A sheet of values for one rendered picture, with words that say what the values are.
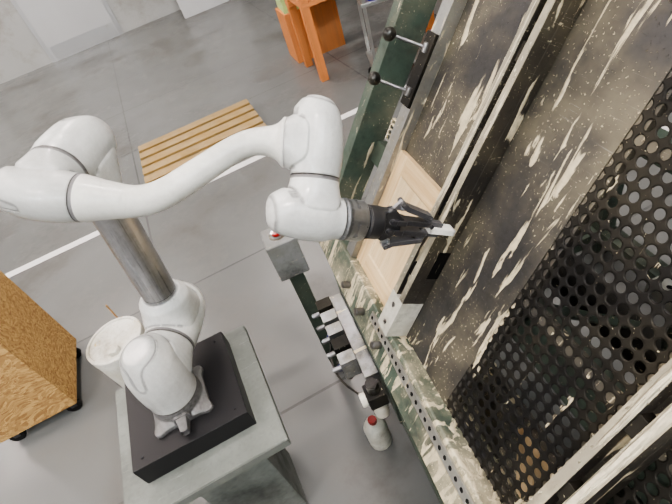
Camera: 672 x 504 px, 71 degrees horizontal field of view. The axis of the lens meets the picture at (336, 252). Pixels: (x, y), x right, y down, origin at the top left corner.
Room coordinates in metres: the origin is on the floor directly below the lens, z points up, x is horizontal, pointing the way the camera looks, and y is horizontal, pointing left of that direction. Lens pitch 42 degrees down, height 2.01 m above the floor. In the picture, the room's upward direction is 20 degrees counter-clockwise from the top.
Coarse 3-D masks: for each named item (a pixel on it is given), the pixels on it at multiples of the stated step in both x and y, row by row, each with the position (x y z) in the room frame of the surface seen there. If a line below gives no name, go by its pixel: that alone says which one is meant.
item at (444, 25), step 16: (448, 0) 1.22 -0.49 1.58; (464, 0) 1.20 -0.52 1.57; (448, 16) 1.19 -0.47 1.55; (448, 32) 1.19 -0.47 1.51; (432, 64) 1.19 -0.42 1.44; (432, 80) 1.19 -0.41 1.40; (416, 96) 1.18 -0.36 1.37; (400, 112) 1.22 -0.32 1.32; (416, 112) 1.18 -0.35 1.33; (400, 128) 1.19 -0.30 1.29; (400, 144) 1.18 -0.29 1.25; (384, 160) 1.20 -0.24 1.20; (384, 176) 1.17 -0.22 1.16; (368, 192) 1.21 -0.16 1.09; (352, 256) 1.16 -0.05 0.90
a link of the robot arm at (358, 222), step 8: (352, 200) 0.78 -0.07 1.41; (360, 200) 0.79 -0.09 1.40; (352, 208) 0.75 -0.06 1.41; (360, 208) 0.76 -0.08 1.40; (368, 208) 0.76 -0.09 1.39; (352, 216) 0.74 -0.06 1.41; (360, 216) 0.74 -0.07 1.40; (368, 216) 0.74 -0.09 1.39; (352, 224) 0.73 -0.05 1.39; (360, 224) 0.73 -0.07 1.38; (368, 224) 0.73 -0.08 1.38; (344, 232) 0.73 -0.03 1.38; (352, 232) 0.73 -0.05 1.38; (360, 232) 0.73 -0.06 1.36; (352, 240) 0.74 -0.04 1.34; (360, 240) 0.74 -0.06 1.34
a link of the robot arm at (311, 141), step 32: (320, 96) 0.89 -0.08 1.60; (256, 128) 0.89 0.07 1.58; (288, 128) 0.84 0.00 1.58; (320, 128) 0.83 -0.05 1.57; (192, 160) 0.88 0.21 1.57; (224, 160) 0.86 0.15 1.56; (288, 160) 0.82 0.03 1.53; (320, 160) 0.79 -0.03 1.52; (96, 192) 0.86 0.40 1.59; (128, 192) 0.86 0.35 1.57; (160, 192) 0.84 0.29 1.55; (192, 192) 0.85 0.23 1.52
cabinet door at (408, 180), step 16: (400, 160) 1.15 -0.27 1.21; (400, 176) 1.12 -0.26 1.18; (416, 176) 1.05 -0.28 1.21; (384, 192) 1.16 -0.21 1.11; (400, 192) 1.09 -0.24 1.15; (416, 192) 1.02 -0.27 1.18; (432, 192) 0.95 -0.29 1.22; (368, 240) 1.13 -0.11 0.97; (368, 256) 1.10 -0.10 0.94; (384, 256) 1.02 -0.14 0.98; (400, 256) 0.95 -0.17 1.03; (368, 272) 1.06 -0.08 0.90; (384, 272) 0.99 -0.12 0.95; (400, 272) 0.92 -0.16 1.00; (384, 288) 0.95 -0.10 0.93; (384, 304) 0.92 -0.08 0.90
